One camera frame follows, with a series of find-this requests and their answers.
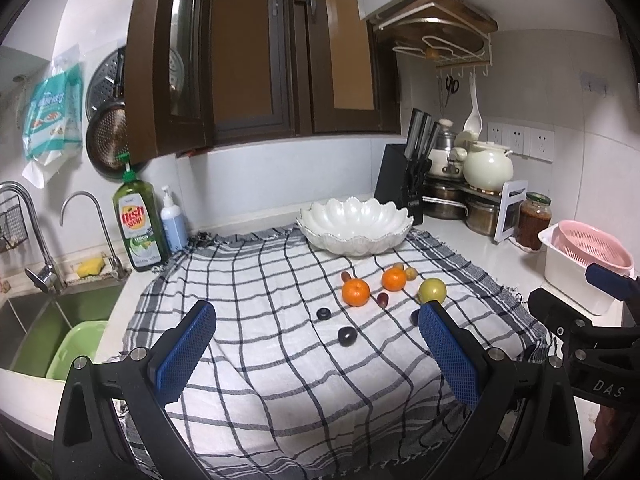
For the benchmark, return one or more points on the green dish soap bottle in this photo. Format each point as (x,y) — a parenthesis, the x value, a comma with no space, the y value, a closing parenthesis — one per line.
(138,220)

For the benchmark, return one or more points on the plastic bag pack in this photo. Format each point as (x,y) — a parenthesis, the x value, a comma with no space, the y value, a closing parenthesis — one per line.
(52,132)

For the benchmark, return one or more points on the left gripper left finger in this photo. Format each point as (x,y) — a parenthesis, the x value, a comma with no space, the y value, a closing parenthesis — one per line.
(88,440)

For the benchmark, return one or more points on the white plastic bin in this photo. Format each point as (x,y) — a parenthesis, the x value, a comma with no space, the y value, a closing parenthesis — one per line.
(569,276)

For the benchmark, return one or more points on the green plastic basin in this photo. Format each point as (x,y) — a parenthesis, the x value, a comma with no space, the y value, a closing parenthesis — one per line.
(82,340)

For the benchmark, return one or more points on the cream ceramic teapot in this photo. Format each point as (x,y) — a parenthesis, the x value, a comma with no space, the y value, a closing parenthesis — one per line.
(488,166)

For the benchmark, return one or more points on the glass jar red sauce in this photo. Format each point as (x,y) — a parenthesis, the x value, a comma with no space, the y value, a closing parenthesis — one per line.
(535,216)

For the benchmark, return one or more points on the green apple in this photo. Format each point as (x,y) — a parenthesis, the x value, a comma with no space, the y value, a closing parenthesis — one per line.
(432,289)

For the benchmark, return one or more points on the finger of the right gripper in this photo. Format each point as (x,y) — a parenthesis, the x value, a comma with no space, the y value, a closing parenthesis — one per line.
(617,286)

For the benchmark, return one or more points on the small dark grape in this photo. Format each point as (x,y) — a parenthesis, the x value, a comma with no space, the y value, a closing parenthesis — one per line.
(323,314)

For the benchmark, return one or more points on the white hanging spoon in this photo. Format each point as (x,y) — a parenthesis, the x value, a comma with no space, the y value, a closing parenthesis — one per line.
(474,122)

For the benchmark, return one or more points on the black scissors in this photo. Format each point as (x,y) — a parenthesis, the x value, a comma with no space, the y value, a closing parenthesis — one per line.
(452,86)

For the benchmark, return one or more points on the dark frying pan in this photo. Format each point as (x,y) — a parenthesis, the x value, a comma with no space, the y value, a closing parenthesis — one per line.
(106,137)

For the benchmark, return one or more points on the white scalloped ceramic bowl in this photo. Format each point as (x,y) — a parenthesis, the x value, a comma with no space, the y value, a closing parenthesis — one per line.
(354,228)

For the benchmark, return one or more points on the blue pump soap bottle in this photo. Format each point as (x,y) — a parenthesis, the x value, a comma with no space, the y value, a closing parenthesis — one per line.
(173,222)

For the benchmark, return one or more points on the white pot with lid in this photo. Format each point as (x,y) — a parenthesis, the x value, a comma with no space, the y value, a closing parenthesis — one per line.
(445,161)

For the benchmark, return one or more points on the brown window frame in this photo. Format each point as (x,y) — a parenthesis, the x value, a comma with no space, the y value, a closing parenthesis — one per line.
(206,73)

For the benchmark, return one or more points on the black knife block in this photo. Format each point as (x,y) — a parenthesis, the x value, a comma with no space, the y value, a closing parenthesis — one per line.
(405,167)

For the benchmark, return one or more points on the pink colander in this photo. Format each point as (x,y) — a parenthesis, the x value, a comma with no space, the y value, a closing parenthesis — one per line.
(587,244)

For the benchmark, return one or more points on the orange mandarin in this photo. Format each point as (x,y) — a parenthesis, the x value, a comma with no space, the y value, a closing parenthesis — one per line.
(356,292)
(394,279)

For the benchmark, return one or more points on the person right hand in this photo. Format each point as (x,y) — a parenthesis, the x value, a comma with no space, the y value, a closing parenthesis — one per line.
(606,427)

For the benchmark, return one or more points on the stainless steel pot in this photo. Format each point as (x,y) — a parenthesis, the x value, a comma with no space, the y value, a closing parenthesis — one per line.
(443,201)
(482,216)

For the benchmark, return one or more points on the yellow sponge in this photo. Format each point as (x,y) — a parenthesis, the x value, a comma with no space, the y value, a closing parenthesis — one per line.
(90,267)

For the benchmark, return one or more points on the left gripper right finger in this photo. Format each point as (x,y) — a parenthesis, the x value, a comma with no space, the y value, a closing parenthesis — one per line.
(523,421)

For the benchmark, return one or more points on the wall power outlets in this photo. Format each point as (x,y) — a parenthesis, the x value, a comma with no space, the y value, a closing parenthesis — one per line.
(521,140)

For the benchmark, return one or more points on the red grape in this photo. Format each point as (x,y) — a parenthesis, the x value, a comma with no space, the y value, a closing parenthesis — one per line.
(382,299)

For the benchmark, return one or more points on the large dark plum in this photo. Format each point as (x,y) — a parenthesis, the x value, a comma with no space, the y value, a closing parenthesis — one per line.
(346,336)

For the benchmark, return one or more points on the black white checked cloth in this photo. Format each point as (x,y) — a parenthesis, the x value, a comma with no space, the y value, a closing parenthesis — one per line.
(275,396)

